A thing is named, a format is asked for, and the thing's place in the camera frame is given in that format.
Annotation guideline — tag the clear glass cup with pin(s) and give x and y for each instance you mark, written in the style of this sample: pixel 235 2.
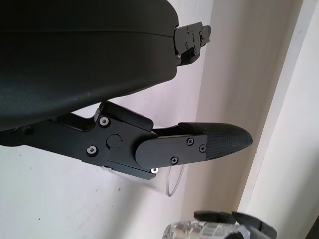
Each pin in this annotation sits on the clear glass cup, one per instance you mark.
pixel 162 185

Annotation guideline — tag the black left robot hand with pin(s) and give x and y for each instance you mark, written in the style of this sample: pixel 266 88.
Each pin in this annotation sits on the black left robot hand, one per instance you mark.
pixel 74 49

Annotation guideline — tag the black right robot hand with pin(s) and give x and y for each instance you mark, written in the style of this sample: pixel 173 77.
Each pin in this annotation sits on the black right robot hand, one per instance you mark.
pixel 259 229

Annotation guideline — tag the clear plastic water bottle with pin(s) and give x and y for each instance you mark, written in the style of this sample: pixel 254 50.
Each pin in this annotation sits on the clear plastic water bottle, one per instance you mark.
pixel 189 230

